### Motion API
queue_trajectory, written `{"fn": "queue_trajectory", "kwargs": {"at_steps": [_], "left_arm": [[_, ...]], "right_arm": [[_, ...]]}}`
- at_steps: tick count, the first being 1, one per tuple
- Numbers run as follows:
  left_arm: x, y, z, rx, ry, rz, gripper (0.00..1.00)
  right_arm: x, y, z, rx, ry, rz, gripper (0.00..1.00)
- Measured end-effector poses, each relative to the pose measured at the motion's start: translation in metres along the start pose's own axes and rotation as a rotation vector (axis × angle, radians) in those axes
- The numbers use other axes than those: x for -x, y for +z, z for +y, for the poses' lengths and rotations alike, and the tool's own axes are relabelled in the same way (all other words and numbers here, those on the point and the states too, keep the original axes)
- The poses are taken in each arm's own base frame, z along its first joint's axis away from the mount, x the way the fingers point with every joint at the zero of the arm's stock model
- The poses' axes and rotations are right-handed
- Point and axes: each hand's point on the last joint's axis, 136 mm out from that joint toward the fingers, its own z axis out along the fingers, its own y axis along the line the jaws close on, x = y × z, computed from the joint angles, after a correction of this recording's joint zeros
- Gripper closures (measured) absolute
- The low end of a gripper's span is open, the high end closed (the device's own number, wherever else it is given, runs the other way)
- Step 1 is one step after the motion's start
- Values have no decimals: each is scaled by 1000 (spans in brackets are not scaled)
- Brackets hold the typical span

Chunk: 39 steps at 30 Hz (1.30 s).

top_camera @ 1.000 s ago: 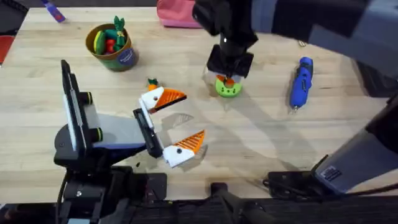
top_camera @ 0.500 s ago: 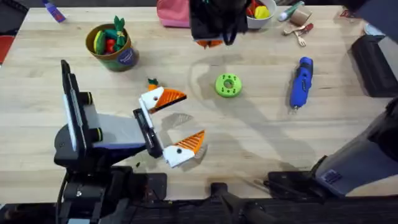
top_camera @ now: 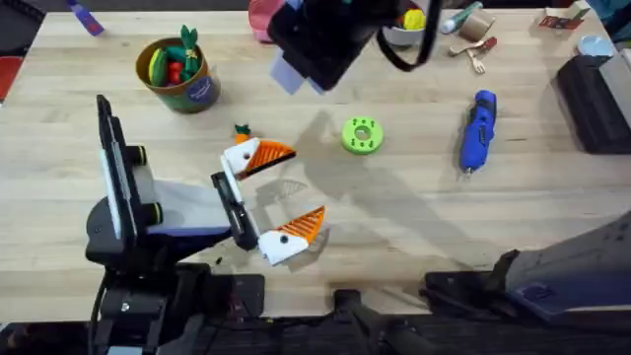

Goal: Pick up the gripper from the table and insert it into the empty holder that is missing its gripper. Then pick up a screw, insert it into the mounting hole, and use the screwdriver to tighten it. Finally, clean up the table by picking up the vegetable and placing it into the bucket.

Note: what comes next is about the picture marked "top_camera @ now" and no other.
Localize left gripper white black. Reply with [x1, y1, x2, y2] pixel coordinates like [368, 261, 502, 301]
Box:
[126, 137, 327, 267]

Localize blue electric screwdriver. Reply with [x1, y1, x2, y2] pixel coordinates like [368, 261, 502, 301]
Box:
[458, 89, 498, 176]

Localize pink container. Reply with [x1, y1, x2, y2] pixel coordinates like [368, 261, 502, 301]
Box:
[246, 0, 278, 44]

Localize small felt carrot toy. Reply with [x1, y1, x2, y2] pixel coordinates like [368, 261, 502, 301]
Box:
[234, 122, 253, 146]

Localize green disc with holes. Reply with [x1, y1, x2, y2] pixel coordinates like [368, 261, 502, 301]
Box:
[340, 115, 386, 156]

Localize brown tub with felt toys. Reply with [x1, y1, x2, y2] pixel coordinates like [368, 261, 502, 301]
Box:
[135, 24, 222, 115]

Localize grey bowl with yellow toy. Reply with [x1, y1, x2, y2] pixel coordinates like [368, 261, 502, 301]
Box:
[382, 8, 428, 48]

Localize left wrist black upright plate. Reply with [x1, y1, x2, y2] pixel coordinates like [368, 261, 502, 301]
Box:
[96, 94, 142, 244]

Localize white green tube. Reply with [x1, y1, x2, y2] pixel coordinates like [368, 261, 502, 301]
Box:
[439, 1, 485, 36]

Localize wooden fork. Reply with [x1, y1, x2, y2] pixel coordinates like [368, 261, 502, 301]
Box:
[465, 48, 487, 76]

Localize cardboard roll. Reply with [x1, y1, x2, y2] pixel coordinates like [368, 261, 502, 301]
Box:
[457, 9, 497, 42]

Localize purple marker pen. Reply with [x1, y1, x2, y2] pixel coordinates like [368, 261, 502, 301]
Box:
[66, 0, 105, 37]

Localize cardboard box with red card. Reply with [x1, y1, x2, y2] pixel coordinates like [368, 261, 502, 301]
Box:
[536, 1, 592, 32]

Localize red flat object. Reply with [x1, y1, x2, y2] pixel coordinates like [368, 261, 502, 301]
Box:
[0, 55, 25, 103]

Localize black box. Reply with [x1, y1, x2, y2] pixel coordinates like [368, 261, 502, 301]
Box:
[555, 52, 631, 156]

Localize pale blue tape roll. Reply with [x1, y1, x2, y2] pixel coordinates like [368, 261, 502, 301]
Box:
[576, 34, 615, 58]

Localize grey box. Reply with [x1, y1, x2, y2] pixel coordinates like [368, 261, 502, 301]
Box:
[598, 48, 631, 130]

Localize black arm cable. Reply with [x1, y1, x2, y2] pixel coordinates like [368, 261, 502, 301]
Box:
[376, 0, 443, 73]

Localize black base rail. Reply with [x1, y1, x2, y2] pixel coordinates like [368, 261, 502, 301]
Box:
[0, 273, 631, 355]

